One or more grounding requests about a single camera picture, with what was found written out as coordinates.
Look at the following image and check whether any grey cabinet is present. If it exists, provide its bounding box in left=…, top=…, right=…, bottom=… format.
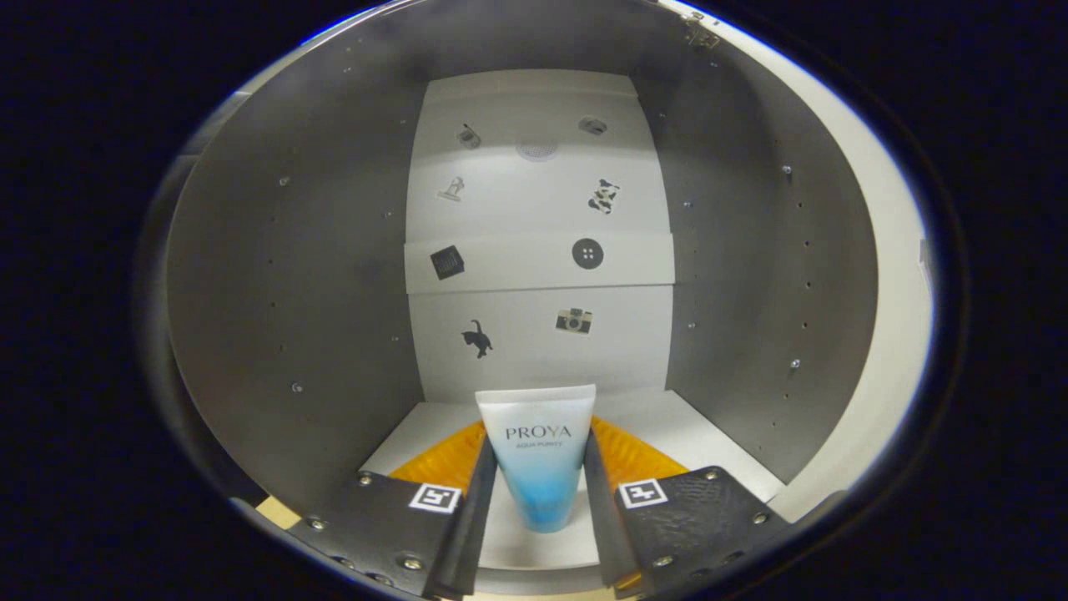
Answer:
left=138, top=0, right=885, bottom=598

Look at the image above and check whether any white blue cosmetic tube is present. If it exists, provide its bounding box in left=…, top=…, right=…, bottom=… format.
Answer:
left=476, top=384, right=597, bottom=533

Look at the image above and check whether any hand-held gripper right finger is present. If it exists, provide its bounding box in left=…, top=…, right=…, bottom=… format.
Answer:
left=582, top=416, right=792, bottom=597

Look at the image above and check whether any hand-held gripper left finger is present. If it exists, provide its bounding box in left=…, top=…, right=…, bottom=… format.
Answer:
left=284, top=420, right=500, bottom=600

